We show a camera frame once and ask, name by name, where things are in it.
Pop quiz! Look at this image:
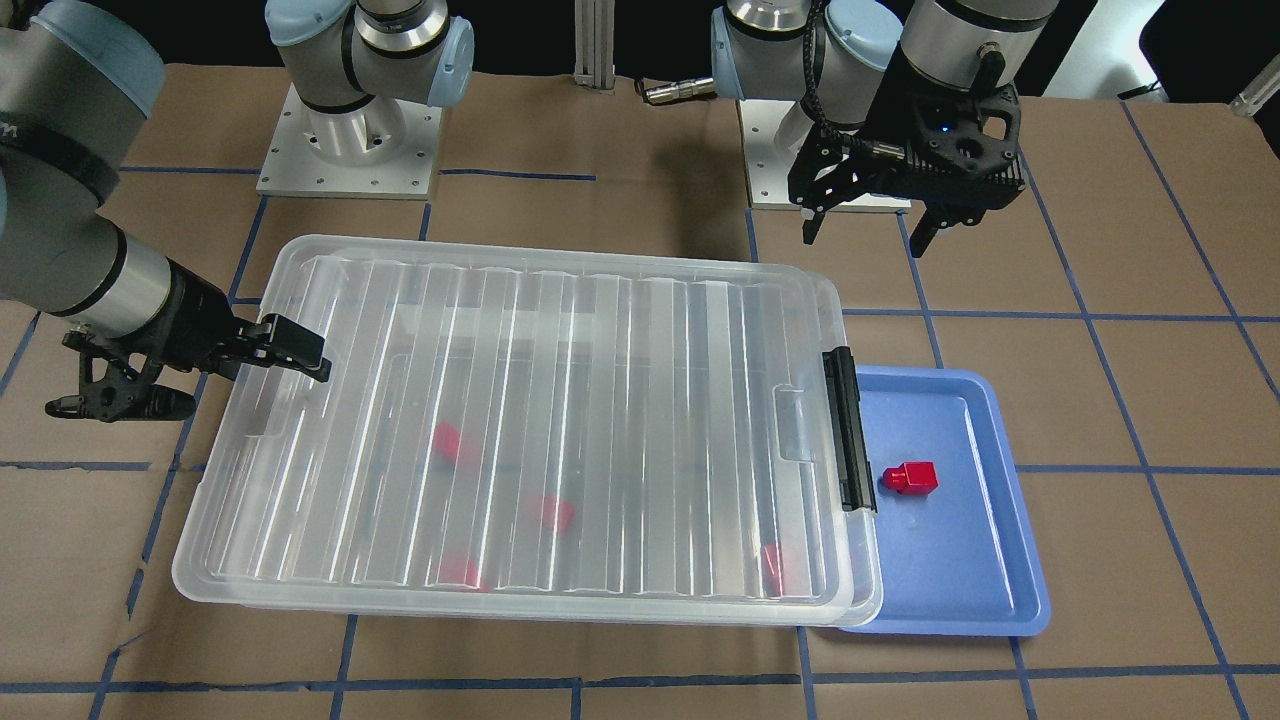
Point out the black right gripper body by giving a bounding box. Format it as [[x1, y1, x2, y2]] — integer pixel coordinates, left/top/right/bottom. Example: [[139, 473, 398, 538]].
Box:
[[61, 258, 248, 382]]

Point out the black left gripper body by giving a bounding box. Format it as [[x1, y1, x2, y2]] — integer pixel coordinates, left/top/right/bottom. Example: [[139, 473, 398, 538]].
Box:
[[800, 45, 1027, 209]]

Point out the clear plastic box lid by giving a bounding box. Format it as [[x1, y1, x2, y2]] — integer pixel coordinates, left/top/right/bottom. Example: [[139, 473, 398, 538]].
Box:
[[170, 234, 858, 626]]

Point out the red block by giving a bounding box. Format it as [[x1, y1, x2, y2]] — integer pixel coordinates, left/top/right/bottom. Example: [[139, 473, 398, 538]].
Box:
[[879, 461, 940, 496], [759, 542, 786, 598], [430, 420, 476, 468], [534, 495, 577, 536], [434, 556, 490, 593]]

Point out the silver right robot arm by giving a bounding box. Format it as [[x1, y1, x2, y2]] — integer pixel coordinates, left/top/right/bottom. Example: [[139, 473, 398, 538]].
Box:
[[1, 1, 476, 423]]

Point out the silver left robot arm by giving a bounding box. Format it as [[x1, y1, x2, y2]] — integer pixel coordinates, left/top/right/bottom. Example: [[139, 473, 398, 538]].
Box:
[[710, 1, 1057, 258]]

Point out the clear plastic storage box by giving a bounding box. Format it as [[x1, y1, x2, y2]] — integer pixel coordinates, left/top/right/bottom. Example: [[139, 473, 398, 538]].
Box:
[[180, 268, 884, 629]]

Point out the blue plastic tray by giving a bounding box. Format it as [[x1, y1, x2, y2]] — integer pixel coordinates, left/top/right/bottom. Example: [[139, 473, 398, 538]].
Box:
[[838, 366, 1051, 637]]

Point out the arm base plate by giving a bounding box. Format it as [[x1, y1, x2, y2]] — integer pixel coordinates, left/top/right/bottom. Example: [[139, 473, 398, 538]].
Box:
[[256, 87, 445, 200], [736, 97, 915, 213]]

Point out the aluminium frame post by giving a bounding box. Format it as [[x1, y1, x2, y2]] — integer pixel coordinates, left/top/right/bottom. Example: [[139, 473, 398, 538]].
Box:
[[572, 0, 616, 94]]

